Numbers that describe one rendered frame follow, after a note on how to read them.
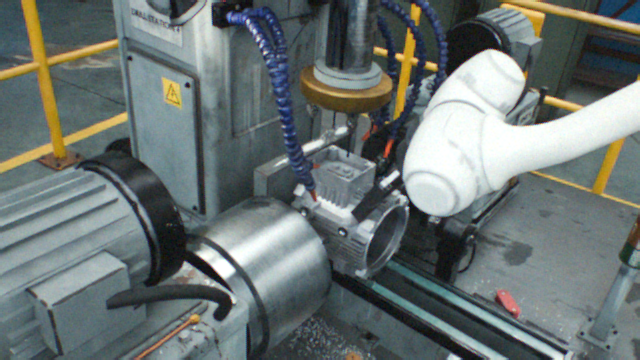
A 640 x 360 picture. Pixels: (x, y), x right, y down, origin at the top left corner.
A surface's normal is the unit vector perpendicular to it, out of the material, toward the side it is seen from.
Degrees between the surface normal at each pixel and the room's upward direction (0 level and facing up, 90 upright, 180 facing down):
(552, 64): 90
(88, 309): 90
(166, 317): 0
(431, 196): 103
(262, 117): 90
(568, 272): 0
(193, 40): 90
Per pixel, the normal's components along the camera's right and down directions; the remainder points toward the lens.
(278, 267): 0.63, -0.33
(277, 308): 0.79, 0.08
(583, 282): 0.11, -0.83
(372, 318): -0.59, 0.39
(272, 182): 0.80, 0.40
